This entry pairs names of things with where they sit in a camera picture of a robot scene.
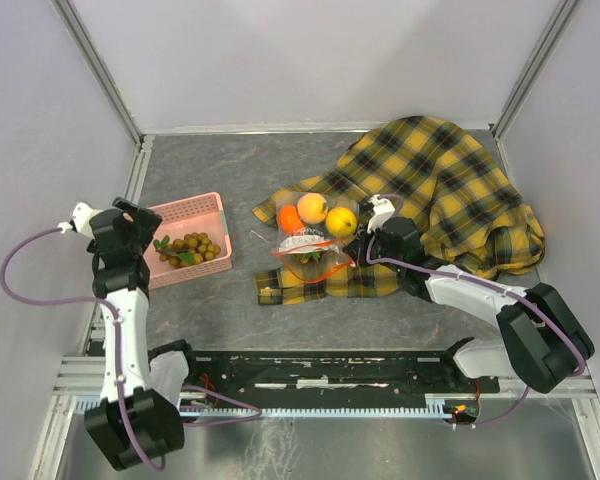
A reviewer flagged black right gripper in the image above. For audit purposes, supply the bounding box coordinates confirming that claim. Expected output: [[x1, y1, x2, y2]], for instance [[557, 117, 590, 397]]
[[342, 220, 403, 273]]

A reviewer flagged brown fake longan bunch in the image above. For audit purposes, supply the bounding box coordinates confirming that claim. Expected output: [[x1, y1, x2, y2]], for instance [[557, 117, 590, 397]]
[[152, 232, 222, 269]]

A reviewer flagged clear zip top bag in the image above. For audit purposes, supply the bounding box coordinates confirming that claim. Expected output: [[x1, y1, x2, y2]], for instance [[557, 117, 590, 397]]
[[272, 192, 360, 284]]

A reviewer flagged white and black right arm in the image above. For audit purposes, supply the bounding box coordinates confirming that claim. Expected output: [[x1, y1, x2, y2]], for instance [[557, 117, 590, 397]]
[[345, 217, 595, 393]]

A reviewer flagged red-yellow fake cherry cluster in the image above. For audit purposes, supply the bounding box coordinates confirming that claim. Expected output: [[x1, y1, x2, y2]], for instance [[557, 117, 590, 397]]
[[293, 251, 322, 265]]

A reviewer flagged orange-yellow fake peach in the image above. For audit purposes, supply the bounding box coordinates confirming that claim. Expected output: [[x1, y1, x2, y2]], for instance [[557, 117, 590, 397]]
[[296, 193, 329, 225]]

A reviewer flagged orange fake tangerine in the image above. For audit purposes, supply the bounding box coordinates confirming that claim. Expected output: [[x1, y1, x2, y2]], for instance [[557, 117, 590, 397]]
[[277, 205, 304, 235]]

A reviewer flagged pink perforated plastic basket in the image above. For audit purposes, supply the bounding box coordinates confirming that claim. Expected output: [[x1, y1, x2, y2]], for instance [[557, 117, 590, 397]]
[[144, 192, 232, 290]]

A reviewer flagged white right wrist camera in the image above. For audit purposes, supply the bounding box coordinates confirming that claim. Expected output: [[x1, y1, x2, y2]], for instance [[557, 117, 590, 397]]
[[363, 193, 404, 234]]

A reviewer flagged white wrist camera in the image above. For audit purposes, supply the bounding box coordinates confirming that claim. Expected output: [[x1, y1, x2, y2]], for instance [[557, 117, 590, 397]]
[[363, 193, 404, 234], [57, 202, 101, 240]]

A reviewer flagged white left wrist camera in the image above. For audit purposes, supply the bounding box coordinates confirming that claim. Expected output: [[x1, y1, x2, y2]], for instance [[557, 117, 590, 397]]
[[57, 202, 101, 240]]

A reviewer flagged aluminium frame rail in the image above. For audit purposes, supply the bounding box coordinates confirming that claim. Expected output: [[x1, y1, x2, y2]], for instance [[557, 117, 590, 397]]
[[27, 0, 156, 480]]

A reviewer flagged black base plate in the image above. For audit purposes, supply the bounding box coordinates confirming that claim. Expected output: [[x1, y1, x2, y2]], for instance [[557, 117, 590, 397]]
[[196, 350, 500, 408]]

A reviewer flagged light blue cable duct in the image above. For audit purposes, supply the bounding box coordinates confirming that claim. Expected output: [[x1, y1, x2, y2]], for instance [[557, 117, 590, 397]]
[[73, 392, 479, 416]]

